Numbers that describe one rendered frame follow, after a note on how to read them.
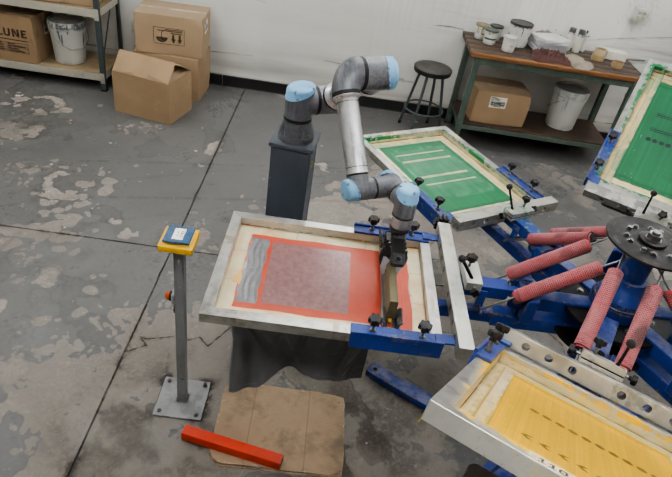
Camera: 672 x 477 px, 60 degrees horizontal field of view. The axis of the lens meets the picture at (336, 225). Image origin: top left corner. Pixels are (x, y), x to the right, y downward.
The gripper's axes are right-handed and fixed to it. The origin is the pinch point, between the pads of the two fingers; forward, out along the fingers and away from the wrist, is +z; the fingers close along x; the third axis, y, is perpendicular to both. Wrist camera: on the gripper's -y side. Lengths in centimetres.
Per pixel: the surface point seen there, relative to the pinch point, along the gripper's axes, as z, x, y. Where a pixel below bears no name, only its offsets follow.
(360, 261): 6.0, 9.6, 12.2
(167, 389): 101, 86, 15
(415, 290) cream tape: 5.9, -10.9, -0.2
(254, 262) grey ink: 5.5, 48.6, 2.5
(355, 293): 5.9, 11.1, -6.3
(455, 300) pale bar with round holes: -2.7, -22.0, -12.6
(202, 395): 101, 70, 14
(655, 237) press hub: -32, -83, -2
